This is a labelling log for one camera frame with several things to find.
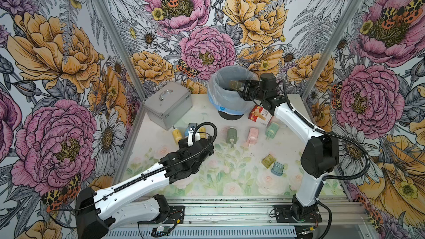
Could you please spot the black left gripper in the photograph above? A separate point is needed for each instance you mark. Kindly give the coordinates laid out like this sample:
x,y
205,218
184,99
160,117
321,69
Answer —
x,y
182,144

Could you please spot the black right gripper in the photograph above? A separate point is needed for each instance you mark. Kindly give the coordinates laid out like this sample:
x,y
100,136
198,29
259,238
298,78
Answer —
x,y
250,83

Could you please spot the yellow pencil sharpener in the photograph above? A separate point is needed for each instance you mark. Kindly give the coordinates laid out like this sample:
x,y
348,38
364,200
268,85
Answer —
x,y
177,135
202,133

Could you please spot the blue pencil sharpener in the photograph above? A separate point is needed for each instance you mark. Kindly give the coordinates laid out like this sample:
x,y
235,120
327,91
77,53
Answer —
x,y
191,127

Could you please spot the yellow transparent shavings tray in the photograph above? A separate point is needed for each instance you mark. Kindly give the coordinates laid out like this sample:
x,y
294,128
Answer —
x,y
268,161

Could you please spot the blue transparent shavings tray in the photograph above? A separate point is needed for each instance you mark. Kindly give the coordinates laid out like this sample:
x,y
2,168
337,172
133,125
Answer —
x,y
277,169

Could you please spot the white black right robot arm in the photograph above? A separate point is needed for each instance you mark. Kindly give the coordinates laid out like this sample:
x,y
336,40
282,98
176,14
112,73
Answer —
x,y
320,155

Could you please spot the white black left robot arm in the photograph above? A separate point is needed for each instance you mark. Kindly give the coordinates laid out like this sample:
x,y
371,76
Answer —
x,y
99,211

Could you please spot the mint green pencil sharpener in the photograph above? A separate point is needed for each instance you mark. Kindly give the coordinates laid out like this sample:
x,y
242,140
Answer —
x,y
272,130

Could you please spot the pink pencil sharpener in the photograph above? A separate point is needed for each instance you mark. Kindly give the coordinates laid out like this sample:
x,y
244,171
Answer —
x,y
252,137

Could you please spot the dark green pencil sharpener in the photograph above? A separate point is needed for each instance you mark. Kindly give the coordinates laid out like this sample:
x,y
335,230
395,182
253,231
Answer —
x,y
232,136

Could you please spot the red white cardboard box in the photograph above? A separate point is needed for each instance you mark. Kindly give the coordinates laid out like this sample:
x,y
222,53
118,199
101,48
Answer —
x,y
260,116

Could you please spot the black bin with plastic liner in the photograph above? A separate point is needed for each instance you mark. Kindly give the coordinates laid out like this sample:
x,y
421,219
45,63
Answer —
x,y
226,100

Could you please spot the silver metal case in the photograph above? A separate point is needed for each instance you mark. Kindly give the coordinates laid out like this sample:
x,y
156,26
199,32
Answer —
x,y
168,105

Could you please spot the floral table mat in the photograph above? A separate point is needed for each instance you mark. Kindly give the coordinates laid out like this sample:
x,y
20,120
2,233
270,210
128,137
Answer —
x,y
229,172

